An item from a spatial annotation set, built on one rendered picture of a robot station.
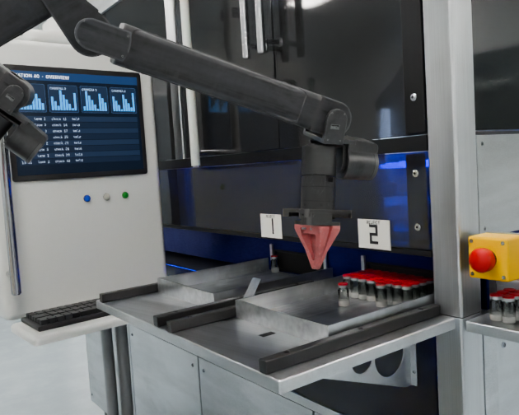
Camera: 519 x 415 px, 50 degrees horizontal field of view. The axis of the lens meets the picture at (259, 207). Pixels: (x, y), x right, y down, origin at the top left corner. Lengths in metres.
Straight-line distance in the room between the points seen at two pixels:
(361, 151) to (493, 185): 0.29
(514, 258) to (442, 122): 0.26
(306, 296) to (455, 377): 0.33
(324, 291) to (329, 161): 0.41
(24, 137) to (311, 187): 0.60
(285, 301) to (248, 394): 0.53
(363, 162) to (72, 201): 0.96
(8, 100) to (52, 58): 0.51
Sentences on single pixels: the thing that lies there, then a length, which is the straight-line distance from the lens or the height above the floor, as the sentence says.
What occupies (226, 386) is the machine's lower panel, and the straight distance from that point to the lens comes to 1.73.
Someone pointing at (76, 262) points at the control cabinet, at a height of 0.93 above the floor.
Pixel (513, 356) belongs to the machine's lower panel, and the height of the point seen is 0.77.
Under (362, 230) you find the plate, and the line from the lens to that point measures 1.16.
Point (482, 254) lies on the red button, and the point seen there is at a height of 1.01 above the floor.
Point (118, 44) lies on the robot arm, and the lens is 0.76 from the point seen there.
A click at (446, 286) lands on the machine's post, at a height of 0.93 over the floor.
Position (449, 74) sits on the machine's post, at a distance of 1.03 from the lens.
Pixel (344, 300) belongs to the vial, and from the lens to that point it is 1.12.
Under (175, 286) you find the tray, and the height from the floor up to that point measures 0.91.
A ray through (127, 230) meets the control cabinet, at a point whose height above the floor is 1.00.
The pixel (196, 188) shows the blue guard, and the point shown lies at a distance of 1.69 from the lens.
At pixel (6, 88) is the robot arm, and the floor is 1.35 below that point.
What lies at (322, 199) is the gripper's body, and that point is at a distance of 0.90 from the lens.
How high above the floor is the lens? 1.17
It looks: 4 degrees down
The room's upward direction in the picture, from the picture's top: 4 degrees counter-clockwise
